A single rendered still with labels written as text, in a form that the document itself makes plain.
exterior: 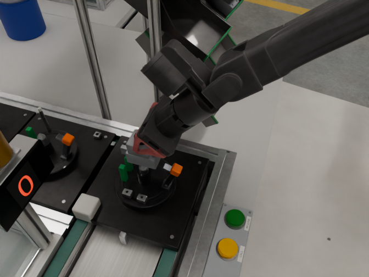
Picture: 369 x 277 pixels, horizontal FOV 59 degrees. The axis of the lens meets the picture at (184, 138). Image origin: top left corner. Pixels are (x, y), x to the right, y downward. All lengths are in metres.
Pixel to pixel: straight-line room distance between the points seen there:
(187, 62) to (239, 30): 2.70
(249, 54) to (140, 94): 0.73
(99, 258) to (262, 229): 0.39
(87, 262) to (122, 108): 0.53
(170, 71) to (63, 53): 0.94
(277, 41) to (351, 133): 0.73
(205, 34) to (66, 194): 0.48
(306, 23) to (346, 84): 2.39
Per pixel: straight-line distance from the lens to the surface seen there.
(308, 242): 0.87
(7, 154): 0.49
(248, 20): 3.34
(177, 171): 0.66
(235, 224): 0.72
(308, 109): 1.16
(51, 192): 0.80
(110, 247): 0.77
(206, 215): 0.73
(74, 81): 1.24
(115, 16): 1.58
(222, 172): 0.81
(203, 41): 0.76
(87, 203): 0.74
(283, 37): 0.44
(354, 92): 2.78
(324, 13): 0.44
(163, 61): 0.48
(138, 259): 0.75
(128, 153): 0.65
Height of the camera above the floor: 1.61
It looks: 50 degrees down
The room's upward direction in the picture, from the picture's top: 1 degrees clockwise
